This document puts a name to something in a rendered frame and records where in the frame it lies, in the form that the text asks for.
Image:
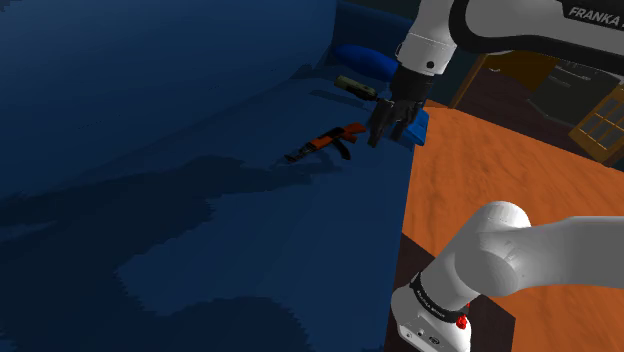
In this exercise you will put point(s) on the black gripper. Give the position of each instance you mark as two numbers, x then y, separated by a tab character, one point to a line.
408	92

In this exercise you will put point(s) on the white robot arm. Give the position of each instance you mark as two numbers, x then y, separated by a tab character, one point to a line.
516	253

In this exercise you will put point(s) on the olive and black elongated object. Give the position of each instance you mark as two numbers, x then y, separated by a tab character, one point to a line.
355	88

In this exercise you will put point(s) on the orange and black toy rifle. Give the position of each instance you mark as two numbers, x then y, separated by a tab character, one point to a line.
325	140

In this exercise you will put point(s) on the blue pillow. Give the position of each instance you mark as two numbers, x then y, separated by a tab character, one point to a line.
365	59

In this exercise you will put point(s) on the wooden door with glass panes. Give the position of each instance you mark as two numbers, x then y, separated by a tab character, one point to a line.
600	124

